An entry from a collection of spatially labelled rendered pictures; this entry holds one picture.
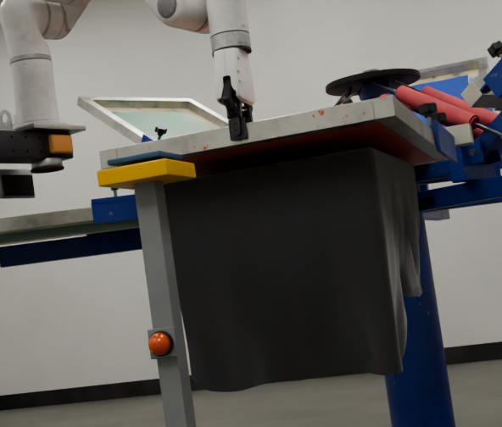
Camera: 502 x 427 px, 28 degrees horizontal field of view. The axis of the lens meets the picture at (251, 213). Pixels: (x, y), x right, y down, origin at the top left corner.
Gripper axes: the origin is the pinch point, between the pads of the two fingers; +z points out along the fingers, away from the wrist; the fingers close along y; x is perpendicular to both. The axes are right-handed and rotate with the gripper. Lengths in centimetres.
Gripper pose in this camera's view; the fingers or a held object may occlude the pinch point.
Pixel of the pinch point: (242, 130)
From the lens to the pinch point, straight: 186.6
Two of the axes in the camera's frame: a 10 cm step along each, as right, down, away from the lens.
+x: 9.4, -1.5, -3.1
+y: -3.2, -0.5, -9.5
